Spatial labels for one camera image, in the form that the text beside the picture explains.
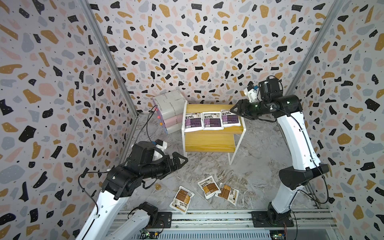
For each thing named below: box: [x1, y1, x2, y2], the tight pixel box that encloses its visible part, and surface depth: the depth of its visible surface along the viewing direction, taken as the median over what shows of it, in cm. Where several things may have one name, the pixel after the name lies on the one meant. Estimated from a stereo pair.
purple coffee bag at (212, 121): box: [202, 111, 224, 131], surface depth 73 cm
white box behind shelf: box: [152, 89, 187, 130], surface depth 99 cm
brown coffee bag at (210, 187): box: [197, 175, 222, 200], surface depth 84 cm
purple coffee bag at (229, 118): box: [220, 109, 241, 128], surface depth 73 cm
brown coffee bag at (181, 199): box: [169, 186, 195, 214], surface depth 80 cm
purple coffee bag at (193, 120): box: [184, 112, 202, 129], surface depth 73 cm
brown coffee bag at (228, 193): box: [215, 182, 240, 206], surface depth 81 cm
